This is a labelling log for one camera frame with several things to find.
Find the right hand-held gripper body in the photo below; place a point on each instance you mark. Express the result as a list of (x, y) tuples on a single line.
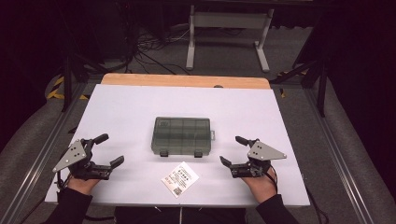
[(263, 152)]

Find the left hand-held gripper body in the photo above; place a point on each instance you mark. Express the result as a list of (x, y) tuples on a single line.
[(73, 155)]

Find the white printed packet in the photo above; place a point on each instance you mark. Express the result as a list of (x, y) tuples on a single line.
[(180, 179)]

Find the grey translucent compartment storage box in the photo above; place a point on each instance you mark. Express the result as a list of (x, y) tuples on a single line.
[(182, 137)]

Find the person's left hand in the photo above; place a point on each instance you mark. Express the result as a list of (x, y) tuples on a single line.
[(81, 186)]

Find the person's right hand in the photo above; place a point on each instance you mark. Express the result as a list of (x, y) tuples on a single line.
[(261, 186)]

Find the white table board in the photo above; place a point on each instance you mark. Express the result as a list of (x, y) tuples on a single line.
[(124, 105)]

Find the person's dark clothed torso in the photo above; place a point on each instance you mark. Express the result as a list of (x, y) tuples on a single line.
[(177, 216)]

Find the wooden table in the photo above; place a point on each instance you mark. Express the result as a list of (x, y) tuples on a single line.
[(174, 81)]

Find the black tripod stand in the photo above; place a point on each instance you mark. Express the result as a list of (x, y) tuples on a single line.
[(320, 81)]

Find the aluminium floor rail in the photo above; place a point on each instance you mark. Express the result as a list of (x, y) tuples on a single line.
[(339, 155), (37, 161)]

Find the white metal stand frame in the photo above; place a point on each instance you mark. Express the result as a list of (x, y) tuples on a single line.
[(229, 20)]

